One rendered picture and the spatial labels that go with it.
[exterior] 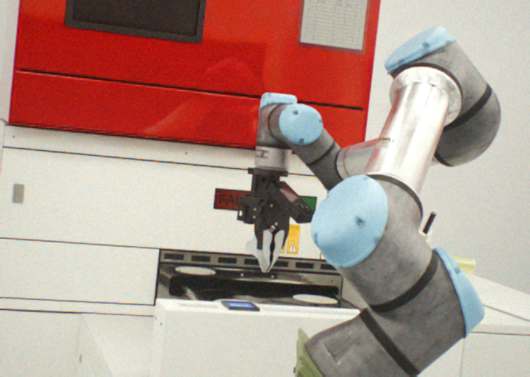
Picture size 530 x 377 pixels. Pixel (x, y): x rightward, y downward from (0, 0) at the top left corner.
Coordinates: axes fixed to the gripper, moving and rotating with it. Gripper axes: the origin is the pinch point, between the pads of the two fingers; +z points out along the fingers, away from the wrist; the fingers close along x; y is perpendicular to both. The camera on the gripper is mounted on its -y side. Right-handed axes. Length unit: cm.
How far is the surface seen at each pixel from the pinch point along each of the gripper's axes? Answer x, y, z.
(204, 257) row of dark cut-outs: -7.9, 28.0, 2.9
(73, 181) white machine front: 19.4, 43.2, -12.1
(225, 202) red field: -10.8, 25.8, -10.1
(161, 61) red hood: 8, 31, -40
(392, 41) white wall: -170, 107, -67
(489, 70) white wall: -208, 85, -60
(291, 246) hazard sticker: -25.7, 17.7, -1.1
